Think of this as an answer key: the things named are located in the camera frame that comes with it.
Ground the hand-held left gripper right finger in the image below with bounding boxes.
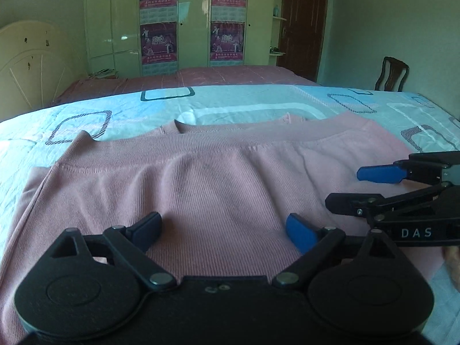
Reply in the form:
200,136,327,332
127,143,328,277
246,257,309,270
272,213,423,292

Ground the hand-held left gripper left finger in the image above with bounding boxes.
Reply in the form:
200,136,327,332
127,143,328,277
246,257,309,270
34,211,177,292

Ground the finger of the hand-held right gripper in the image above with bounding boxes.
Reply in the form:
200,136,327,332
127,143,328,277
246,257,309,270
325,182,455,224
356,150,460,184

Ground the pink knit sweater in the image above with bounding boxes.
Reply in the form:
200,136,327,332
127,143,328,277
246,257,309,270
0,112,446,342

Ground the dark wooden chair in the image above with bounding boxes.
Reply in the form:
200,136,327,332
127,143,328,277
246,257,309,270
374,56,410,93

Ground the blue patterned bed sheet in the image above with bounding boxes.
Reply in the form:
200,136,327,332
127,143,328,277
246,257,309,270
0,84,460,297

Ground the stack of papers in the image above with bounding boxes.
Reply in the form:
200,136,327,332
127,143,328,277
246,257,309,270
88,68,119,80

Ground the pink bedspread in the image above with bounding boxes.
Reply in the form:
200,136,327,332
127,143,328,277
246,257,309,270
54,65,321,108

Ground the brown wooden door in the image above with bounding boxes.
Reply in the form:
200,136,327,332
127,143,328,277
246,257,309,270
277,0,330,83

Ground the cream headboard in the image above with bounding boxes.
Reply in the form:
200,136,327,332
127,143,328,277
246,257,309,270
0,21,85,123

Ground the cream wardrobe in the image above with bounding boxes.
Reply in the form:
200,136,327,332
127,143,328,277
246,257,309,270
84,0,290,78

